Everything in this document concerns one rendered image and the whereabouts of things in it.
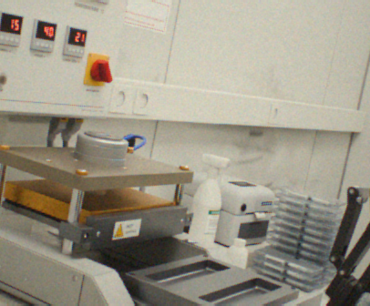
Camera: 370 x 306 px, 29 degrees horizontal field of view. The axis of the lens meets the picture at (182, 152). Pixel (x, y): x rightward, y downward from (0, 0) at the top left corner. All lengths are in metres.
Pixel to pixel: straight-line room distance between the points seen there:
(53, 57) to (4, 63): 0.10
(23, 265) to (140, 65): 1.03
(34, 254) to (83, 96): 0.36
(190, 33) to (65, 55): 0.95
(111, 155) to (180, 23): 1.03
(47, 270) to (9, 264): 0.07
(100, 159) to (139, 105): 0.82
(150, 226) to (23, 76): 0.30
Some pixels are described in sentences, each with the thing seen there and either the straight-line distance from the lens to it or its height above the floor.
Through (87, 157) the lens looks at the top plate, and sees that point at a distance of 1.05.
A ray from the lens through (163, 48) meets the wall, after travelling 1.98.
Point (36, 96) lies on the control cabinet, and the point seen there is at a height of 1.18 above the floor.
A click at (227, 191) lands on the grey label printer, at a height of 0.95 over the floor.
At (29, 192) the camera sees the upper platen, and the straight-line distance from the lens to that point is 1.04.
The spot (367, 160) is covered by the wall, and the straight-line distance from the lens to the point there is 3.47.
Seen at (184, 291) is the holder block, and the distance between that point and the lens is 0.92.
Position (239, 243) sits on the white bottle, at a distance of 1.67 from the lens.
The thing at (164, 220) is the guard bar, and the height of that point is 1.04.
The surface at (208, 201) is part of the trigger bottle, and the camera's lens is 1.92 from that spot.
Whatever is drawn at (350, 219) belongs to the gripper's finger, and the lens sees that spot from 0.88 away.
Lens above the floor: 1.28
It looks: 7 degrees down
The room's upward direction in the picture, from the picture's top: 11 degrees clockwise
